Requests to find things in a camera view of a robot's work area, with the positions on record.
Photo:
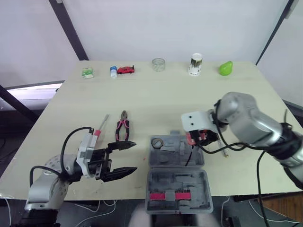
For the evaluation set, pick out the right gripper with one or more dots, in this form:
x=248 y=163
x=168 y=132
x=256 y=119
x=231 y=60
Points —
x=209 y=136

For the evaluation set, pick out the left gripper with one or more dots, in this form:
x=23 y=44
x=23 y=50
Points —
x=99 y=163

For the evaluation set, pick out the small red tool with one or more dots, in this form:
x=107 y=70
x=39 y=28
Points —
x=189 y=139

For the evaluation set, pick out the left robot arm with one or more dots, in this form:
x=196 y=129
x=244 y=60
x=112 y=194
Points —
x=42 y=186

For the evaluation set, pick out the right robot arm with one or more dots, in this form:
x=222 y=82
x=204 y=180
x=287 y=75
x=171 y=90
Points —
x=251 y=123

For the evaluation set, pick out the slender metal tool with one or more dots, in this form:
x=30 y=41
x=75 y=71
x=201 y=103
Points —
x=224 y=151

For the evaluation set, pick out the pink black pliers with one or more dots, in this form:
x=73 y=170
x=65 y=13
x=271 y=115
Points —
x=123 y=128

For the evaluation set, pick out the tape roll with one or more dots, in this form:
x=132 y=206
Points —
x=157 y=143

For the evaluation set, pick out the grey tool case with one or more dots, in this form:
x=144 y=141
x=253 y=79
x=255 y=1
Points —
x=177 y=179

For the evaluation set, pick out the red bit holder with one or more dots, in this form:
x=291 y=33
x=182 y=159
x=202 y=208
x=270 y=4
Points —
x=182 y=196
x=157 y=196

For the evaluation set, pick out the robot body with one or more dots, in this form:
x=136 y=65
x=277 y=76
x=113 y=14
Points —
x=142 y=218

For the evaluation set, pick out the green toy pear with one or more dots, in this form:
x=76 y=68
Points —
x=226 y=68

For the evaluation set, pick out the white patterned paper cup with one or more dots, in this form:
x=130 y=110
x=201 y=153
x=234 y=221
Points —
x=195 y=65

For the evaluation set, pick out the clear glass cup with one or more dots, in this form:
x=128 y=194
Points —
x=158 y=65

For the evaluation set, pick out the small blue white bottle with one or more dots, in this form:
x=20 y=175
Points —
x=113 y=71

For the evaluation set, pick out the red toy car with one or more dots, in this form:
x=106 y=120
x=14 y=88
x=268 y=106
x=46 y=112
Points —
x=126 y=70

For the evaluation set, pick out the green white pack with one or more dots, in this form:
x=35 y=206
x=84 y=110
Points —
x=87 y=73

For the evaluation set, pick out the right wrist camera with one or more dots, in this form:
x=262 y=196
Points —
x=196 y=119

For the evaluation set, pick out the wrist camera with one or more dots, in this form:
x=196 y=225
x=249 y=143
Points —
x=86 y=146
x=196 y=119

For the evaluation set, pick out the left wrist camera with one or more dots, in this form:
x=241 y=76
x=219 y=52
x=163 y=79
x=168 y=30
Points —
x=86 y=146

